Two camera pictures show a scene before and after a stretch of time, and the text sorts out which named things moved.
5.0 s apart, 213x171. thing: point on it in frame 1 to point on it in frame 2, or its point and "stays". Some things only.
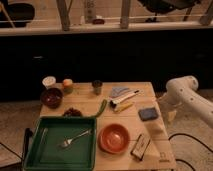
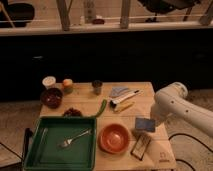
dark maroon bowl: [52, 98] stays
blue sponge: [148, 114] to [145, 123]
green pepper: [103, 105] stays
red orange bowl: [114, 138] stays
